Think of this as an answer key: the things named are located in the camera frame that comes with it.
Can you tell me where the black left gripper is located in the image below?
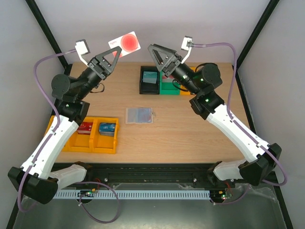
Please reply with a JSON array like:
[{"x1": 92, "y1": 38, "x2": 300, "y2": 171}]
[{"x1": 76, "y1": 47, "x2": 122, "y2": 101}]

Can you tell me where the white red-dot credit card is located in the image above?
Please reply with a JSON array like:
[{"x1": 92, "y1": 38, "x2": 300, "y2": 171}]
[{"x1": 108, "y1": 31, "x2": 141, "y2": 58}]

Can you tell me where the cream leather card holder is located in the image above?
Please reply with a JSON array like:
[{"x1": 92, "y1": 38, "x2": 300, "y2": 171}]
[{"x1": 125, "y1": 107, "x2": 153, "y2": 124}]

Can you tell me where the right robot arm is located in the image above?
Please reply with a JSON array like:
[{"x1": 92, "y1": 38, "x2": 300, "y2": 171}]
[{"x1": 148, "y1": 44, "x2": 282, "y2": 187}]

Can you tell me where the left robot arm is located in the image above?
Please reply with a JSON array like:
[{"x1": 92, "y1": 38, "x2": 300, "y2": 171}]
[{"x1": 8, "y1": 46, "x2": 122, "y2": 211}]

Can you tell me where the blue VIP card stack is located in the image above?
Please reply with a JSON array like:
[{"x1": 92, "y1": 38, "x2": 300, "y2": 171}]
[{"x1": 98, "y1": 123, "x2": 116, "y2": 136}]

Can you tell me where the red card stack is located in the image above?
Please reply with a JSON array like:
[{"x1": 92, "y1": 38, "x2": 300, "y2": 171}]
[{"x1": 77, "y1": 122, "x2": 93, "y2": 135}]

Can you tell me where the yellow bin with blue cards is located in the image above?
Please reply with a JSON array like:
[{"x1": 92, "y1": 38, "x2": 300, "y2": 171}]
[{"x1": 92, "y1": 116, "x2": 120, "y2": 154}]

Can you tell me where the yellow bin with red cards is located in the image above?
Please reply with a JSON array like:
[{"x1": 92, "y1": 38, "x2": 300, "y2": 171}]
[{"x1": 45, "y1": 115, "x2": 96, "y2": 153}]

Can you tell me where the green bin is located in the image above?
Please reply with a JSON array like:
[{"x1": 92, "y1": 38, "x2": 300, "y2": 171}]
[{"x1": 160, "y1": 72, "x2": 180, "y2": 95}]

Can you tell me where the black bin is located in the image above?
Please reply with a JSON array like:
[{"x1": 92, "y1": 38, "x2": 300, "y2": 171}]
[{"x1": 139, "y1": 66, "x2": 160, "y2": 94}]

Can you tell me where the yellow bin at back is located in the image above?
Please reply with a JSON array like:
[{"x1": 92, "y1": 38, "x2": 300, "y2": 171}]
[{"x1": 180, "y1": 66, "x2": 198, "y2": 96}]

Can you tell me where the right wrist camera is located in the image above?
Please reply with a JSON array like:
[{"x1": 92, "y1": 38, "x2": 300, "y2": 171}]
[{"x1": 181, "y1": 36, "x2": 193, "y2": 63}]

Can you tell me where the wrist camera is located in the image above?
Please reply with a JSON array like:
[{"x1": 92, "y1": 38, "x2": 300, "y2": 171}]
[
  {"x1": 75, "y1": 39, "x2": 90, "y2": 66},
  {"x1": 181, "y1": 36, "x2": 193, "y2": 63}
]

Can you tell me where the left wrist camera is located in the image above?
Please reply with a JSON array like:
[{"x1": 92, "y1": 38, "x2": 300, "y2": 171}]
[{"x1": 75, "y1": 39, "x2": 90, "y2": 66}]

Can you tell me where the black frame post left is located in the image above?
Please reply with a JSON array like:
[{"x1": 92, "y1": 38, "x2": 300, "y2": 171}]
[{"x1": 25, "y1": 0, "x2": 72, "y2": 74}]

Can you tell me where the black frame post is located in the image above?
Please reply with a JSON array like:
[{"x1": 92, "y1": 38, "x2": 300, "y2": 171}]
[
  {"x1": 25, "y1": 0, "x2": 72, "y2": 74},
  {"x1": 233, "y1": 0, "x2": 281, "y2": 70}
]

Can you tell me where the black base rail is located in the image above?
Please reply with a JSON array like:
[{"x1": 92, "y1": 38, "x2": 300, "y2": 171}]
[{"x1": 25, "y1": 163, "x2": 279, "y2": 189}]

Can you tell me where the black frame post right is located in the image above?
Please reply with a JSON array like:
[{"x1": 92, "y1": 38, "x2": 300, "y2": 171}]
[{"x1": 233, "y1": 0, "x2": 281, "y2": 70}]

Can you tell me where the light blue cable duct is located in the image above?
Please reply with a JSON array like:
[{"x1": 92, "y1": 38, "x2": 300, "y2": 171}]
[{"x1": 54, "y1": 190, "x2": 210, "y2": 200}]

